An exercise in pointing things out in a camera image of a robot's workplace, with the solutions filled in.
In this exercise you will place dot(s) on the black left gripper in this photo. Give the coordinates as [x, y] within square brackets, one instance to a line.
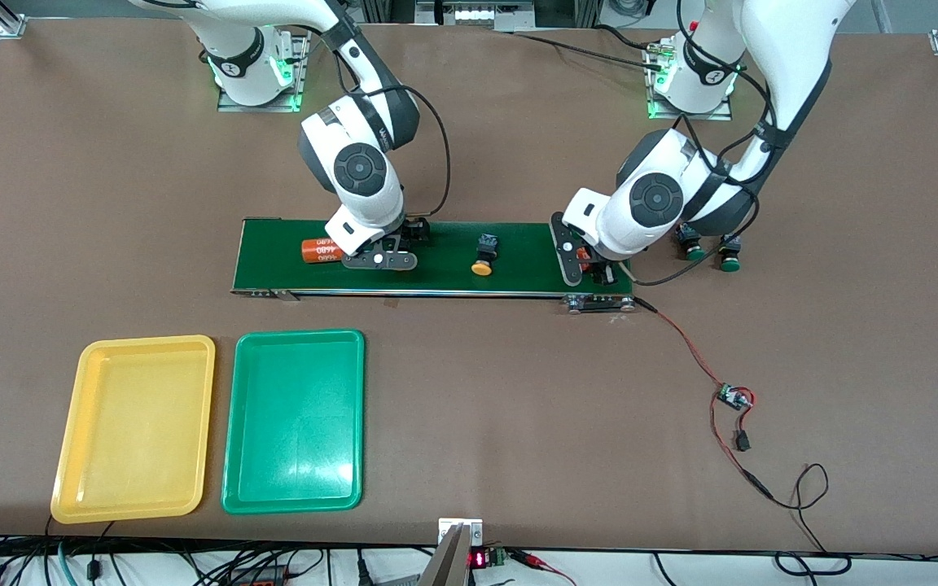
[602, 270]

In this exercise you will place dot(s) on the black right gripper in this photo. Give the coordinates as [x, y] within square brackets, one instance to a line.
[414, 232]

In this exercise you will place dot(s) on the yellow push button switch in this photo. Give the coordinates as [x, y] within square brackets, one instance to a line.
[484, 252]

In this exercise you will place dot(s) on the green push button switch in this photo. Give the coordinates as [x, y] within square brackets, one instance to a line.
[731, 256]
[690, 244]

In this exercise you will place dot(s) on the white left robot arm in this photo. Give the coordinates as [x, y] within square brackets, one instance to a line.
[656, 199]

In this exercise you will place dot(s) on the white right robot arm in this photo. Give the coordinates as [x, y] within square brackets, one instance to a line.
[359, 171]

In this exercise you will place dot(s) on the green belt conveyor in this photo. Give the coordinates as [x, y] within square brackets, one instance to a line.
[518, 277]

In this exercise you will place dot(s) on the small green circuit board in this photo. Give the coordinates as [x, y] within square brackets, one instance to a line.
[734, 397]

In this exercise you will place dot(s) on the small black connector plug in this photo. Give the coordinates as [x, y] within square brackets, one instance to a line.
[742, 442]

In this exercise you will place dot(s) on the white power strip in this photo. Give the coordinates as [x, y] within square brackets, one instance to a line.
[473, 12]

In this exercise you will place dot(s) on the green plastic tray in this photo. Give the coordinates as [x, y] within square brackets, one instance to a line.
[294, 423]

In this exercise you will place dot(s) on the red and black clip lead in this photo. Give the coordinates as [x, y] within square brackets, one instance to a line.
[538, 561]

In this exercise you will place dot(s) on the red digit display module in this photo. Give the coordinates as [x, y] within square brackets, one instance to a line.
[485, 558]

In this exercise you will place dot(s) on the grey metal bar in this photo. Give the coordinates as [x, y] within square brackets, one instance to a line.
[444, 566]

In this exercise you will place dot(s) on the yellow plastic tray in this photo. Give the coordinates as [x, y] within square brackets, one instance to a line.
[135, 431]

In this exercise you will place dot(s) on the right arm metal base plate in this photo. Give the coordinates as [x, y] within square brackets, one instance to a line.
[303, 73]

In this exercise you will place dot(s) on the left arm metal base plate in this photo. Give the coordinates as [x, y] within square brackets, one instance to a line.
[721, 115]

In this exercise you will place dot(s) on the silver metal bracket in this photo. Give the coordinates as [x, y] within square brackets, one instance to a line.
[446, 525]

